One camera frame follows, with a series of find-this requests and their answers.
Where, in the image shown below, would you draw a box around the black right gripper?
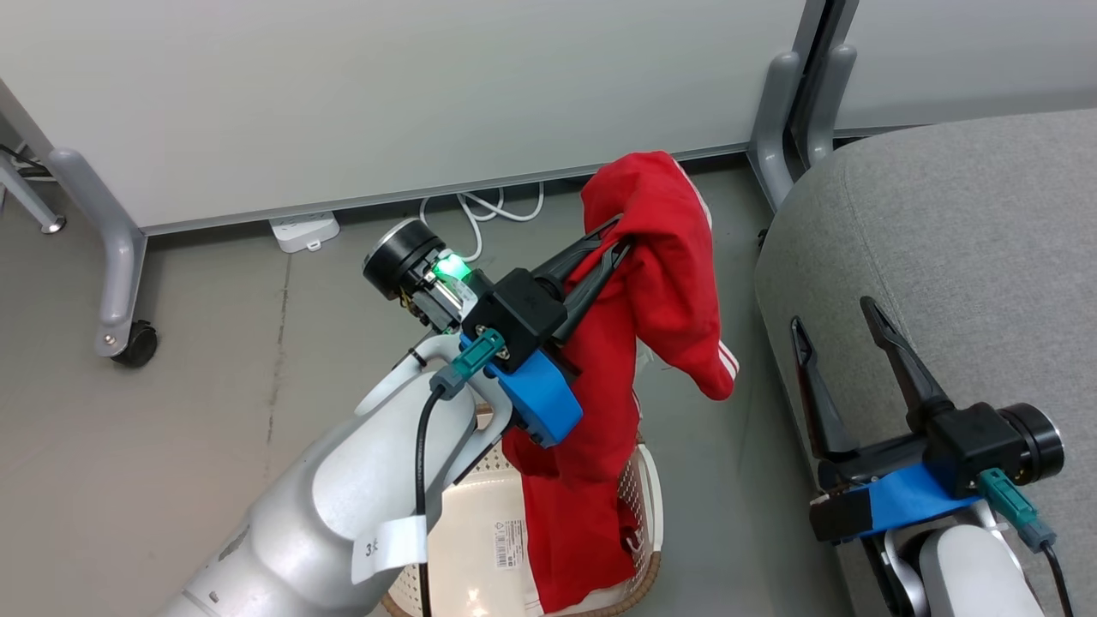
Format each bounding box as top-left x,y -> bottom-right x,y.
790,297 -> 1065,498

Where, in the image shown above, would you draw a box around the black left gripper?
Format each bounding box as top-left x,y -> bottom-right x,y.
363,217 -> 633,373

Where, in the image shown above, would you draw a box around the red basketball jersey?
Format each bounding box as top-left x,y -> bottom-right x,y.
501,151 -> 740,614

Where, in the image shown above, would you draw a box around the grey fabric sofa seat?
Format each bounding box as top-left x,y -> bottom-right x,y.
754,109 -> 1097,617

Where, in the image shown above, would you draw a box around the cream perforated laundry basket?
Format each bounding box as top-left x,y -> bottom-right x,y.
381,407 -> 665,617

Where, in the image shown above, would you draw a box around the grey curved partition leg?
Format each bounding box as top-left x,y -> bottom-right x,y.
747,51 -> 806,212
804,43 -> 858,168

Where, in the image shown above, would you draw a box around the wide white partition panel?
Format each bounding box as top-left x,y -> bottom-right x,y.
0,0 -> 828,235

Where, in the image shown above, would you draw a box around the white power strip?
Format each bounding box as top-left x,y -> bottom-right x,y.
269,212 -> 341,254

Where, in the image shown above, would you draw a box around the white barcode sticker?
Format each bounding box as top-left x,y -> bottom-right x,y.
495,518 -> 525,569

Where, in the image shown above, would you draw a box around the narrow white partition panel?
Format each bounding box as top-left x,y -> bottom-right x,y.
836,0 -> 1097,138

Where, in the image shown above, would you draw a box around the black caster wheel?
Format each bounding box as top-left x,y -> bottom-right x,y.
111,320 -> 159,369

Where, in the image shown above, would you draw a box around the grey partition leg with caster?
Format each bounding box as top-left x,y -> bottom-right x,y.
47,147 -> 148,357

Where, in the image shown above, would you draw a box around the thin grey leg round foot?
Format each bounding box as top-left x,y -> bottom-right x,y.
0,153 -> 68,235

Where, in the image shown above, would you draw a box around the white looped power cable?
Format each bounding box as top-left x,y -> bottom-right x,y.
418,182 -> 546,263

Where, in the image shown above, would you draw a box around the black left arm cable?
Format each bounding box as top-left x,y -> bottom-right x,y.
414,330 -> 507,617

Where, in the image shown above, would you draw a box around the white paper cable tag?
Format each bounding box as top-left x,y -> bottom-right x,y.
351,514 -> 428,585

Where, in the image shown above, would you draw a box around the black floor cables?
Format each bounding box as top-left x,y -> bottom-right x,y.
0,143 -> 52,181

